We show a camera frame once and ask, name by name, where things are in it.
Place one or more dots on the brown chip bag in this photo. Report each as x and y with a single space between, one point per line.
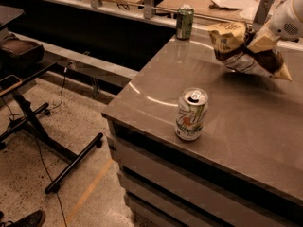
230 43

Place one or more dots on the white 7up soda can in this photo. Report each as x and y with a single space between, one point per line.
190 114

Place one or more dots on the black rolling desk stand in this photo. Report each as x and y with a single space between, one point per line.
31 124

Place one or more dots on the dark bag on desk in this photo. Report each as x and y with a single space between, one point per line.
17 55

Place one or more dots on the green soda can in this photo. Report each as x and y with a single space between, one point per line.
185 15

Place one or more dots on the grey metal bracket middle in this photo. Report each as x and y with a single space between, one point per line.
148 9

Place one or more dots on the grey drawer cabinet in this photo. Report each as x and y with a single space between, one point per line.
203 183

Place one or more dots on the white paper sheet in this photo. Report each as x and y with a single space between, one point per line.
235 4

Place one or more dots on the black shoe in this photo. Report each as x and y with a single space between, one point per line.
35 219

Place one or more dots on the grey metal bracket right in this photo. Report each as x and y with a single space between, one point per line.
262 11

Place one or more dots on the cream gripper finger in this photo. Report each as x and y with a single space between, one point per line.
264 40

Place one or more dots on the smartphone on desk edge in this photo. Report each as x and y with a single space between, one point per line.
8 84

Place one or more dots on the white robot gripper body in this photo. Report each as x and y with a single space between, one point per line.
285 23

